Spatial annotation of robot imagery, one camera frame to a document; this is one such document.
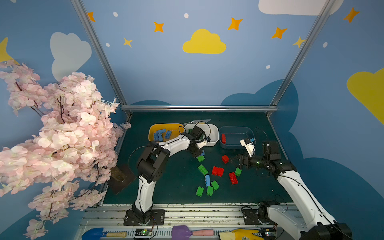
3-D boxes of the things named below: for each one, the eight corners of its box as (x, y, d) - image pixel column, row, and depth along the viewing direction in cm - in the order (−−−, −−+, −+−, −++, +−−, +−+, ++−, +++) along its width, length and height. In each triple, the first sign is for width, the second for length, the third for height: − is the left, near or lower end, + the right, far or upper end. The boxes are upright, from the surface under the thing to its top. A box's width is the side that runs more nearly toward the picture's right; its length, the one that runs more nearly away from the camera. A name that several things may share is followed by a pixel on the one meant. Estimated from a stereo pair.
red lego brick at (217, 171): (211, 174, 90) (211, 173, 88) (212, 167, 93) (213, 165, 91) (222, 177, 89) (223, 175, 87) (223, 169, 92) (224, 168, 90)
